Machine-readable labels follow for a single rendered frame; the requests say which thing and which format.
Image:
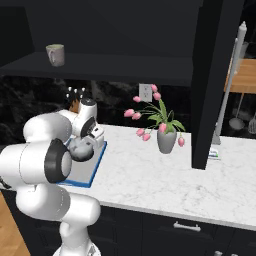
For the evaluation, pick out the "grey hanging whisk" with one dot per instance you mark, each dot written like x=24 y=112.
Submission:
x=253 y=124

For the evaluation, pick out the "dark drawer front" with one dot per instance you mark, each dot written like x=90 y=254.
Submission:
x=180 y=238

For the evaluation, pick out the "silver cabinet knob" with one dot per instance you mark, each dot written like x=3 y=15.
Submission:
x=218 y=253

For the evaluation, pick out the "white wall outlet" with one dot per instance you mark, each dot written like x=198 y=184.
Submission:
x=145 y=92

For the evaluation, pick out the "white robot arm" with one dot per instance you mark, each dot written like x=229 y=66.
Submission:
x=36 y=163

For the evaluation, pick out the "white blue sponge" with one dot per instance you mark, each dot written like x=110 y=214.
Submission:
x=214 y=154

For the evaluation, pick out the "dark base cabinet door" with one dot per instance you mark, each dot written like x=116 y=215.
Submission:
x=121 y=231

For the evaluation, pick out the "wooden wall shelf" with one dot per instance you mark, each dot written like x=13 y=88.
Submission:
x=245 y=77

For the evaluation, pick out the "wooden knife block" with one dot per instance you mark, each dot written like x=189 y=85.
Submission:
x=75 y=103

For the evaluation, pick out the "grey hanging ladle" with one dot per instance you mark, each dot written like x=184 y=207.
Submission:
x=236 y=122

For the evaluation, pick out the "grey vase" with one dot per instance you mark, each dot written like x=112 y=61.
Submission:
x=166 y=141

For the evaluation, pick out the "pink tulips bunch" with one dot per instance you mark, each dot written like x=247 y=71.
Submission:
x=161 y=115

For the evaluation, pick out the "dark wall cabinet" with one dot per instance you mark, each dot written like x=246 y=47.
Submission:
x=116 y=43

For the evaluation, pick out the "blue rimmed grey tray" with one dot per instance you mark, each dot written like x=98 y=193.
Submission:
x=83 y=170

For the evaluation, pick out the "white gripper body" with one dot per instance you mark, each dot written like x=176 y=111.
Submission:
x=97 y=136

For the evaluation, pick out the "grey mug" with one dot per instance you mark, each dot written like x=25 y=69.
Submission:
x=56 y=55

